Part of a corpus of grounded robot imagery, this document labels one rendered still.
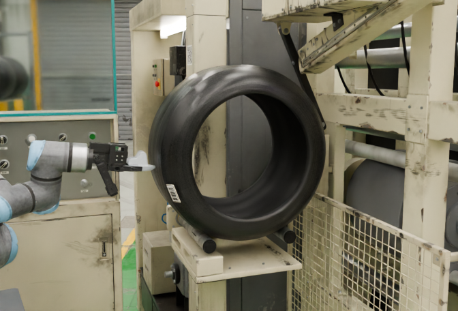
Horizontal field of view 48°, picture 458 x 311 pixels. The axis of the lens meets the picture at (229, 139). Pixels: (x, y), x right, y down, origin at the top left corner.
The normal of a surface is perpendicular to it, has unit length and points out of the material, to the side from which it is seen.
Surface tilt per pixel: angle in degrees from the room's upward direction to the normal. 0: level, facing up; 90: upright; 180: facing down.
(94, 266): 90
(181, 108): 65
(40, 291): 90
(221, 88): 80
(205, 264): 90
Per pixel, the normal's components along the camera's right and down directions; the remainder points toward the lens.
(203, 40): 0.33, 0.12
